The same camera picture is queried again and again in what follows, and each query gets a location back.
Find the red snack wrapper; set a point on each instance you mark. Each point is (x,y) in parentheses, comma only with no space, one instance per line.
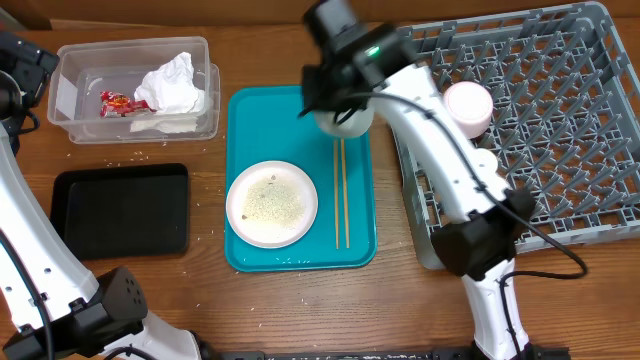
(118,105)

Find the pink bowl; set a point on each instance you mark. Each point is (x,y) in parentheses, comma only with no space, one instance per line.
(470,106)

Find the black tray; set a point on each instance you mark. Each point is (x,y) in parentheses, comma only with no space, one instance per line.
(123,211)

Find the clear plastic bin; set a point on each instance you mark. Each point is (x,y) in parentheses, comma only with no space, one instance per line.
(87,70)

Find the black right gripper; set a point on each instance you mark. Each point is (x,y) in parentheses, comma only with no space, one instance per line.
(313,77)

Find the white plate with rice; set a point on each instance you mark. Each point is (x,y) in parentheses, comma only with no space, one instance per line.
(272,204)

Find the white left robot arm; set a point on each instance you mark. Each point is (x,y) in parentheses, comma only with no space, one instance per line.
(59,307)

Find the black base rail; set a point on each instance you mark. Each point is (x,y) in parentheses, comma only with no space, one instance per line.
(455,353)

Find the grey dishwasher rack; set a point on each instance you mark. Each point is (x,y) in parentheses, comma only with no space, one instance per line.
(565,123)

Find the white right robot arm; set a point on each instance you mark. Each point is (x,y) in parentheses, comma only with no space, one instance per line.
(485,215)

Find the pale green cup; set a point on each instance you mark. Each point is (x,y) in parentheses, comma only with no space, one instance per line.
(486,160)

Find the teal plastic tray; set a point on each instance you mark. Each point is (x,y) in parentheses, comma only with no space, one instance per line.
(263,125)

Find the crumpled white tissue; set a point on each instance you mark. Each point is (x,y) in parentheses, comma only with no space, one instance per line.
(170,90)

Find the wooden chopstick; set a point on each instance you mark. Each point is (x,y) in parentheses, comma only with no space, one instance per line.
(336,192)
(345,192)

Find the grey-green small bowl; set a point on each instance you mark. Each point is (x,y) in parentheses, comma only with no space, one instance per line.
(346,125)

